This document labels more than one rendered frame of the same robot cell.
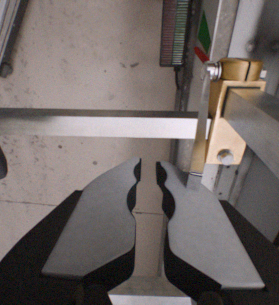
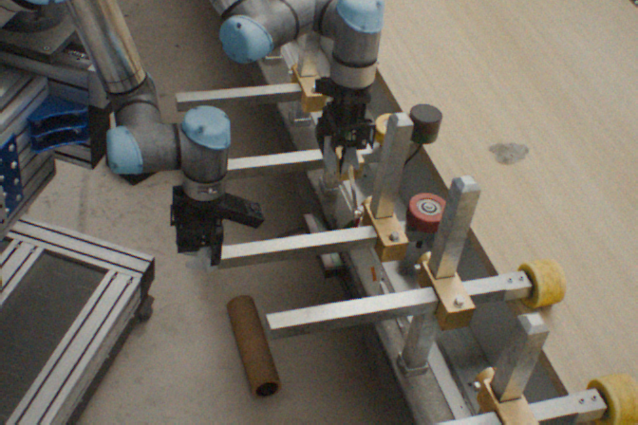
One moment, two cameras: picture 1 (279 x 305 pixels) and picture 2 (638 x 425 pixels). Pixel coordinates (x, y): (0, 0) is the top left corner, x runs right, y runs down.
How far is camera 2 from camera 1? 1.67 m
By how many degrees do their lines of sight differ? 78
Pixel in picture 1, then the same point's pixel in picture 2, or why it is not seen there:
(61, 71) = not seen: outside the picture
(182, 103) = (360, 292)
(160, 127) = (342, 234)
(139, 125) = (327, 235)
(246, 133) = (379, 190)
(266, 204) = not seen: hidden behind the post
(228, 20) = not seen: hidden behind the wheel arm
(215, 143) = (382, 232)
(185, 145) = (385, 327)
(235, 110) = (374, 199)
